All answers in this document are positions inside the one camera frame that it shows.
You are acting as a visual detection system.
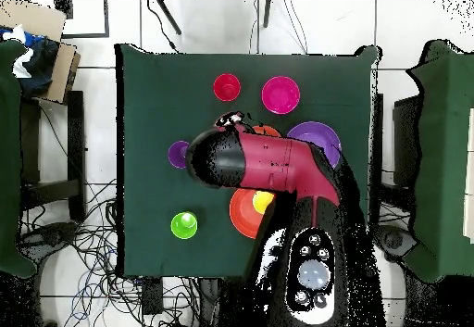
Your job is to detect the black rectangular frame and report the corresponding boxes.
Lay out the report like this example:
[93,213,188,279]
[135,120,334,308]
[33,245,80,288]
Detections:
[55,0,110,39]

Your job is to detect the large purple bowl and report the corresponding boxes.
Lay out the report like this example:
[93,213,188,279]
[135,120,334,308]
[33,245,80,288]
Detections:
[286,120,343,169]

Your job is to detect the green cloth covered table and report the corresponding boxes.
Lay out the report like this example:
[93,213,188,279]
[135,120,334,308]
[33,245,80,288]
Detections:
[401,39,474,283]
[0,39,38,278]

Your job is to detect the dark green tablecloth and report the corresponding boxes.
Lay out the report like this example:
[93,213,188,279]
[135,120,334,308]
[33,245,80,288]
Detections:
[114,43,380,280]

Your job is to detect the green cup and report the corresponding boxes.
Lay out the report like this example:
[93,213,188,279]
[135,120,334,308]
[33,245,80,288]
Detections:
[169,210,199,240]

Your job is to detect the yellow cup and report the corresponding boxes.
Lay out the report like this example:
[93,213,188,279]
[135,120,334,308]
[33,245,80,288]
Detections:
[252,190,276,215]

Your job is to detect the purple cup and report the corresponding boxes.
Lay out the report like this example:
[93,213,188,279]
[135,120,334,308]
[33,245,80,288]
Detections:
[167,140,192,170]

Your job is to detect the black power adapter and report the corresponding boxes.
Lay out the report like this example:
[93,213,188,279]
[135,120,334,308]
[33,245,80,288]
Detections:
[141,276,165,316]

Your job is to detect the large orange-red bowl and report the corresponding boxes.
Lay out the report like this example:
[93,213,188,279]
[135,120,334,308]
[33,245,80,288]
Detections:
[229,187,277,240]

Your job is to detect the pink bowl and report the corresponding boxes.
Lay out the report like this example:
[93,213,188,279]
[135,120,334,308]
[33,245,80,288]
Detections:
[261,75,302,116]

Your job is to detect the blue and white cloth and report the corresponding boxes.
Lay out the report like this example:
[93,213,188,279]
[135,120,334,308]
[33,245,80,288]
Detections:
[0,24,60,98]

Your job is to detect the black stool frame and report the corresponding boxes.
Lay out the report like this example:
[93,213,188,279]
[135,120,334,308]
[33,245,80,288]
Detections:
[19,90,87,222]

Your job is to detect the cardboard box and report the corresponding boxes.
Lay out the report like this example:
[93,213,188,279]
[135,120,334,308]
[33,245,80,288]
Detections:
[0,0,81,104]

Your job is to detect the small orange bowl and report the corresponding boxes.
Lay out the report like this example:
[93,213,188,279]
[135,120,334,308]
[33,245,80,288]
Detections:
[251,124,282,139]

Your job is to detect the red cup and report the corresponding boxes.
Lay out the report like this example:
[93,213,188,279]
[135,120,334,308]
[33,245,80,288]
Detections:
[213,73,242,103]

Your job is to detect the tangle of cables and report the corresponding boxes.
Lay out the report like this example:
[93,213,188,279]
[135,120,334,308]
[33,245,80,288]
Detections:
[18,178,203,327]

